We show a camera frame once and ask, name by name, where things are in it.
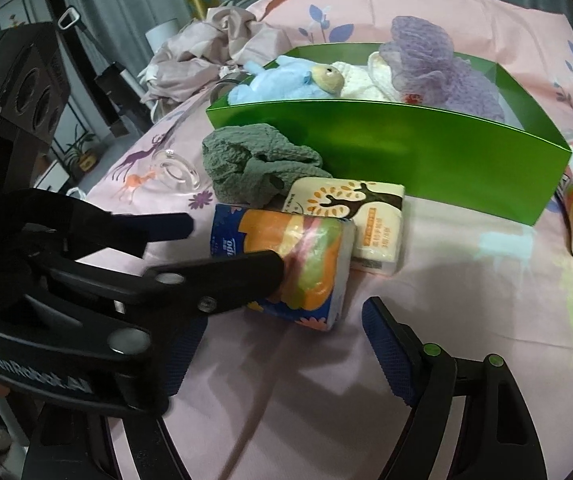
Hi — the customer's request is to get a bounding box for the blue orange tissue pack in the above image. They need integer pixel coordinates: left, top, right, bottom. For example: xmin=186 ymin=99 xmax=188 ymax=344
xmin=210 ymin=204 xmax=357 ymax=332

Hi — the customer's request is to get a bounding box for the green knitted cloth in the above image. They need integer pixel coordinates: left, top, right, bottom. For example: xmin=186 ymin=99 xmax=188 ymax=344
xmin=202 ymin=124 xmax=330 ymax=208

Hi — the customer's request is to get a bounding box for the cream tree tissue pack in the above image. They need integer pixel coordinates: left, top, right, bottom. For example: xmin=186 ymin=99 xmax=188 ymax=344
xmin=282 ymin=177 xmax=405 ymax=276

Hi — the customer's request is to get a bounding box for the blue plush toy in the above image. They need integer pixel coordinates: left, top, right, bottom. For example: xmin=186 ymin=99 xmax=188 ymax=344
xmin=227 ymin=55 xmax=345 ymax=105

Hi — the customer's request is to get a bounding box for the cream fluffy towel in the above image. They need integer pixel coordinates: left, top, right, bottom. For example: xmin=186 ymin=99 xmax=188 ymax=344
xmin=332 ymin=52 xmax=402 ymax=102

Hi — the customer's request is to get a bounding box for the purple mesh bath sponge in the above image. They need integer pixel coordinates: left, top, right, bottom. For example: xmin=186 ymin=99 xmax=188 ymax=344
xmin=379 ymin=15 xmax=504 ymax=122

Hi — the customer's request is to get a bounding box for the red white sock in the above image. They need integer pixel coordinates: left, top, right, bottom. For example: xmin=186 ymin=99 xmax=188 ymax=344
xmin=402 ymin=92 xmax=424 ymax=105

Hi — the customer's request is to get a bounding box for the clear glass jar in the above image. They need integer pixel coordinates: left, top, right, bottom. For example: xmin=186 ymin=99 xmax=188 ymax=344
xmin=152 ymin=70 xmax=248 ymax=195

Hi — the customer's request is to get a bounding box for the potted plant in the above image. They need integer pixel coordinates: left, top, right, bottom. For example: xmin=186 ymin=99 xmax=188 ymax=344
xmin=64 ymin=127 xmax=99 ymax=174

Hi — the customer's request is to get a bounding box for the pink deer print sheet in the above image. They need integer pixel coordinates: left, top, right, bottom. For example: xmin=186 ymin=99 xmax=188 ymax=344
xmin=86 ymin=0 xmax=573 ymax=480

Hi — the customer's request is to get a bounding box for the black stand with pole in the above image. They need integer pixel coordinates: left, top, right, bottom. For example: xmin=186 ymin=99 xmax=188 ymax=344
xmin=56 ymin=6 xmax=152 ymax=134

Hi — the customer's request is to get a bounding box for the white cylinder lamp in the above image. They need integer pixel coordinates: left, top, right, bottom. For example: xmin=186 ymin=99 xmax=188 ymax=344
xmin=145 ymin=18 xmax=180 ymax=54

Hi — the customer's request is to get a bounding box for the crumpled beige cloth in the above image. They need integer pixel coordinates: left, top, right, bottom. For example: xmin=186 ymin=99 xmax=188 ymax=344
xmin=139 ymin=6 xmax=292 ymax=106

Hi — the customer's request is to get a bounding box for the green cardboard box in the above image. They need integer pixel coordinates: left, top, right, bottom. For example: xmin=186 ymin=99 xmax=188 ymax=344
xmin=206 ymin=56 xmax=571 ymax=226

